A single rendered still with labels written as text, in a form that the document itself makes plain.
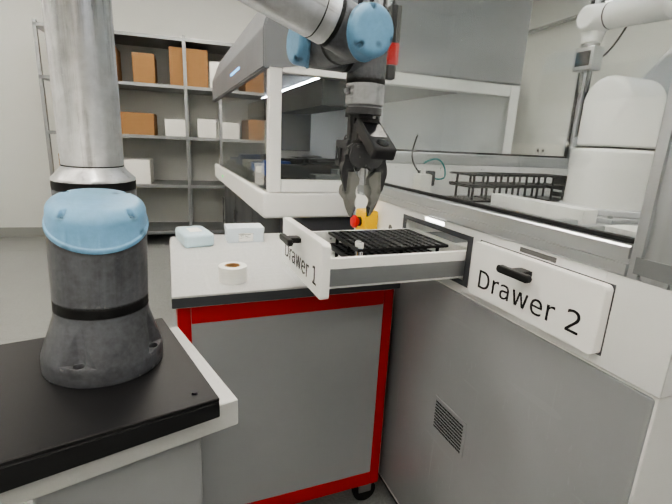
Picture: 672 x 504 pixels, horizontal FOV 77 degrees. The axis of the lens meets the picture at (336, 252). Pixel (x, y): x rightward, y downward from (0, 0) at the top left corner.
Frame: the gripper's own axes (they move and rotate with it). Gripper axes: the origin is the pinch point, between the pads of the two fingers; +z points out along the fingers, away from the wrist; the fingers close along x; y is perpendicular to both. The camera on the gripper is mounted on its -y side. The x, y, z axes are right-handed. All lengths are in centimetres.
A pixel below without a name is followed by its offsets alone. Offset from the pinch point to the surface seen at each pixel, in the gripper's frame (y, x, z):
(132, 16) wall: 433, 63, -122
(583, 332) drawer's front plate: -36.9, -21.3, 12.6
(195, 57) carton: 382, 7, -84
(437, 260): -5.4, -16.1, 9.9
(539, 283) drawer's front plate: -27.4, -21.3, 8.0
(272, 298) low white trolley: 17.0, 14.1, 24.3
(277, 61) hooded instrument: 87, -3, -40
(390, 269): -5.7, -4.8, 11.1
